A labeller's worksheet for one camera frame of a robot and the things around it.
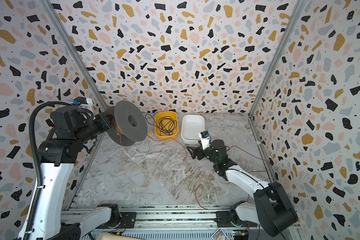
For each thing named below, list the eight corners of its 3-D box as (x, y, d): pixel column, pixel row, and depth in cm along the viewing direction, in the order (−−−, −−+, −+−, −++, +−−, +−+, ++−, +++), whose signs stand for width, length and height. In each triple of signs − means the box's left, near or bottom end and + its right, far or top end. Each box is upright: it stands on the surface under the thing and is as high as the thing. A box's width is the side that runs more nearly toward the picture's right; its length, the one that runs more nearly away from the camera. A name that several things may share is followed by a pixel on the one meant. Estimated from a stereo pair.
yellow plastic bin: (152, 143, 106) (150, 138, 101) (157, 115, 124) (156, 109, 119) (177, 143, 106) (176, 138, 101) (178, 115, 124) (178, 109, 119)
